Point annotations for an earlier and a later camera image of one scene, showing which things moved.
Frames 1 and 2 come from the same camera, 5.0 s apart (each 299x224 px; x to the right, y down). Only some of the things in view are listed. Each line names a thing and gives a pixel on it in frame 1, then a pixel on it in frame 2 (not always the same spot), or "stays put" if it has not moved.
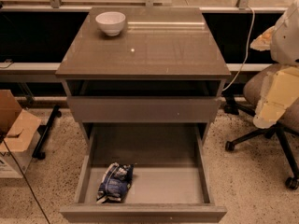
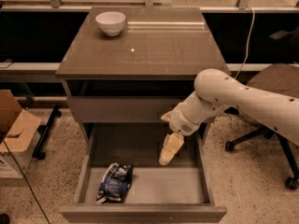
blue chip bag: x=115 y=183 stays put
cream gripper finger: x=263 y=41 to x=178 y=123
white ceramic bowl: x=111 y=22 stays put
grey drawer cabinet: x=164 y=68 stays put
